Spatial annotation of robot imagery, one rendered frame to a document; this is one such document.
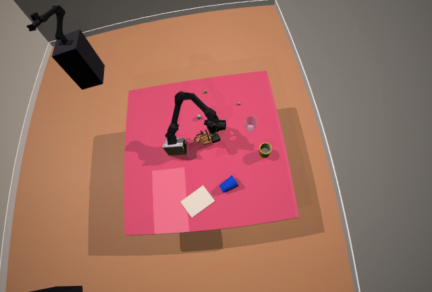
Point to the dark yellow cup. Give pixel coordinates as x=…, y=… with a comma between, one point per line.
x=264, y=150

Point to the translucent pink cup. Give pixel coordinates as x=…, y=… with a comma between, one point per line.
x=250, y=122

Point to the blue cup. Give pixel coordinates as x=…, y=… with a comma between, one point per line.
x=229, y=184

